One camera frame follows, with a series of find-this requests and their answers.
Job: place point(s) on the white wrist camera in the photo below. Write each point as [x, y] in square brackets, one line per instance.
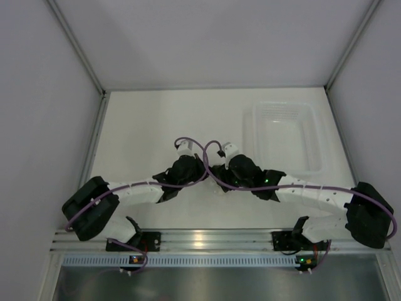
[184, 148]
[228, 151]

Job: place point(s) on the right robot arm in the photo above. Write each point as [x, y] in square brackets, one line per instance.
[360, 212]

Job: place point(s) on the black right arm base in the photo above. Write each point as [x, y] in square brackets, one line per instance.
[294, 240]

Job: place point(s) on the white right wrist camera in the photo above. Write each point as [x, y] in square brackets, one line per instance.
[228, 151]

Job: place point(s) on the aluminium mounting rail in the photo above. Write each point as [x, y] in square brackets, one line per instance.
[182, 241]

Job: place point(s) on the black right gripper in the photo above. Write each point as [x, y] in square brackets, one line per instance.
[225, 174]

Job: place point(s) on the aluminium frame post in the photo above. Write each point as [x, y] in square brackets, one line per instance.
[73, 40]
[353, 41]

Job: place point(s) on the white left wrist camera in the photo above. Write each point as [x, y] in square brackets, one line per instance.
[184, 148]

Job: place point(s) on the aluminium frame post left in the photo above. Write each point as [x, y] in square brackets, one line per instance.
[73, 40]

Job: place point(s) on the white perforated plastic basket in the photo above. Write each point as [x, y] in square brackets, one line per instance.
[285, 136]

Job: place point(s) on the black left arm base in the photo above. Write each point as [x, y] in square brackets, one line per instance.
[143, 240]

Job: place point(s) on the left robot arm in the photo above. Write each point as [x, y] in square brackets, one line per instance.
[99, 208]

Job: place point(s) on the white slotted cable duct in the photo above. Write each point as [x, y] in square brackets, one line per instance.
[137, 261]

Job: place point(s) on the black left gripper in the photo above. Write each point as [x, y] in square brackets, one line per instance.
[198, 164]

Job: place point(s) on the clear zip top bag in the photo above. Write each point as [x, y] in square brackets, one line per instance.
[216, 189]

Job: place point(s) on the aluminium frame post right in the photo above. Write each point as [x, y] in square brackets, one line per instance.
[353, 41]

